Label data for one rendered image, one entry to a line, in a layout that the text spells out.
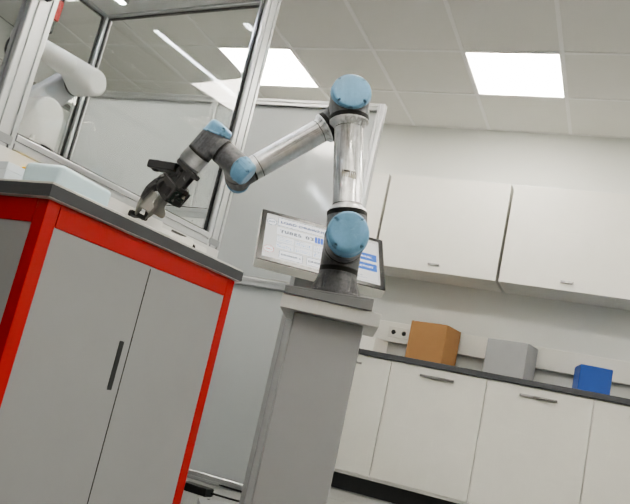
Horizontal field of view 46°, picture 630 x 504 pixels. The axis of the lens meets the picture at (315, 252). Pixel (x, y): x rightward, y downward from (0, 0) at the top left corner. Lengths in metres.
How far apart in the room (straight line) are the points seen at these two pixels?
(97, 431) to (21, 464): 0.18
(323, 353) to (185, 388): 0.48
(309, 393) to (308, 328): 0.18
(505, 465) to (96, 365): 3.47
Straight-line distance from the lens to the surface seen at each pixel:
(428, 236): 5.37
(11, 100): 2.11
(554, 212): 5.29
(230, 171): 2.13
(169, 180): 2.18
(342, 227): 2.04
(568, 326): 5.46
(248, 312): 3.85
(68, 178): 1.46
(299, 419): 2.08
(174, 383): 1.72
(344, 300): 2.05
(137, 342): 1.61
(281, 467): 2.09
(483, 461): 4.72
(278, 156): 2.27
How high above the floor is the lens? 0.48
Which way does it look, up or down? 11 degrees up
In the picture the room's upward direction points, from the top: 13 degrees clockwise
